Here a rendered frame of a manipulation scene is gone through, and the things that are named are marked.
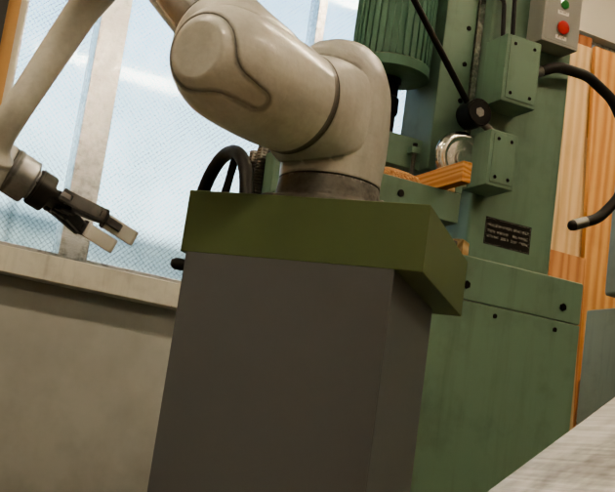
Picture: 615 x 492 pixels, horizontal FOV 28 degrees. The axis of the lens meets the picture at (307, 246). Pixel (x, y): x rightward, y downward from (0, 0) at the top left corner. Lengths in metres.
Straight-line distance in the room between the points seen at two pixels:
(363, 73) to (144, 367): 2.07
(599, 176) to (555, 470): 4.36
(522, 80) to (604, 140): 2.02
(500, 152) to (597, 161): 2.05
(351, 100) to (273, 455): 0.52
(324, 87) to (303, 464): 0.52
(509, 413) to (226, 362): 0.96
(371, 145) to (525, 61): 0.93
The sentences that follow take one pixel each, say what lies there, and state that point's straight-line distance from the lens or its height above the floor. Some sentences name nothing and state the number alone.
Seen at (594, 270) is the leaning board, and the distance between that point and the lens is 4.50.
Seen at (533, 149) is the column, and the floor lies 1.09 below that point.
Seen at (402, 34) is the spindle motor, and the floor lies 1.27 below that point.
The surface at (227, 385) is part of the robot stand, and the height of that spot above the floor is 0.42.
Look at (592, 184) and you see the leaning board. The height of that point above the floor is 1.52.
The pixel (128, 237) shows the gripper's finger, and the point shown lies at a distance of 2.40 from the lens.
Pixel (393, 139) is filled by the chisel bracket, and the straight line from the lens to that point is 2.64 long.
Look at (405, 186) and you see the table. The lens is 2.34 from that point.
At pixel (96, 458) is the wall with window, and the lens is 3.68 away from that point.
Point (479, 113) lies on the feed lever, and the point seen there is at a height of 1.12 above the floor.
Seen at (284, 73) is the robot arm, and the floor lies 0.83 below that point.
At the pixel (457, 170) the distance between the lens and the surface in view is 2.33.
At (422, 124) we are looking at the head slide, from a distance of 2.70.
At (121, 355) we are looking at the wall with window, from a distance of 3.70.
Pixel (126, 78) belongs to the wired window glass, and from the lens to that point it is 3.90.
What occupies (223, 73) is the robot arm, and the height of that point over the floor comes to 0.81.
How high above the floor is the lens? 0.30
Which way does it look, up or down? 11 degrees up
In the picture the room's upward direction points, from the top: 8 degrees clockwise
